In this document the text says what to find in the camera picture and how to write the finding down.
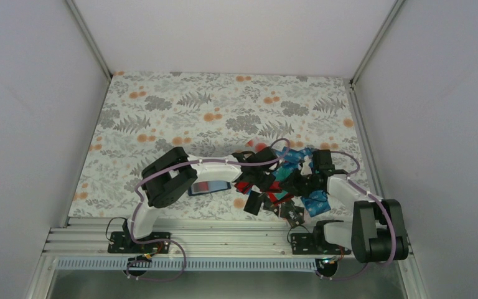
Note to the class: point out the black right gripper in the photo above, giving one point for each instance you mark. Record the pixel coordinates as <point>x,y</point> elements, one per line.
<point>292,185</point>

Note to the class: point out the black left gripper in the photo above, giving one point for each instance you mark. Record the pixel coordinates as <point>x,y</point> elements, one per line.
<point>264,185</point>

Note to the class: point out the dark blue card holder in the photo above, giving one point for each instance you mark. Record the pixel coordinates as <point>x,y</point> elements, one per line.
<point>218,186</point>

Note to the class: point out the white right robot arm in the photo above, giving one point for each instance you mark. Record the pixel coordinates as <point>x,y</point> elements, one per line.
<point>376,232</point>

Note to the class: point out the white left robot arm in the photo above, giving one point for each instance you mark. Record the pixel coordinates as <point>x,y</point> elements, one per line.
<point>170,176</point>

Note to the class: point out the red card left of pile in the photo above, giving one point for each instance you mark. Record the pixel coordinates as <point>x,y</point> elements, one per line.
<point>243,187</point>

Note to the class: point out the teal card in pile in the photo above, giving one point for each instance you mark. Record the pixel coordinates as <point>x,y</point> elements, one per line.
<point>284,171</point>

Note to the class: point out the blue card right pile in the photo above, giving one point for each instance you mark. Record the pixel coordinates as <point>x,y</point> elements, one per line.
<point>316,204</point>

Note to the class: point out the black card lower pile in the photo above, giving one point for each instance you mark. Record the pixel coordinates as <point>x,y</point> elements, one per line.
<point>253,203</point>

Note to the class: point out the black patterned card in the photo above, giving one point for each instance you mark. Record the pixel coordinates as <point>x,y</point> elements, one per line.
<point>294,215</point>

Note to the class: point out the floral patterned table mat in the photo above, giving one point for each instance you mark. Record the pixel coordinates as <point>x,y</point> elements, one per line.
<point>145,114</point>

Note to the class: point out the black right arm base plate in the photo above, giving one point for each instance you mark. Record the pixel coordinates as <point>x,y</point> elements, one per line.
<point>308,244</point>

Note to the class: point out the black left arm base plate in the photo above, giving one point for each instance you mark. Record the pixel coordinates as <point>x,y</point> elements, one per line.
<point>155,243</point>

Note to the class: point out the aluminium rail frame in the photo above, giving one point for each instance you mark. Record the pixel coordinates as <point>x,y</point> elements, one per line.
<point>199,238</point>

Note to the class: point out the grey slotted cable duct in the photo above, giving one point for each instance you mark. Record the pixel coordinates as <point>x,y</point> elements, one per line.
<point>191,264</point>

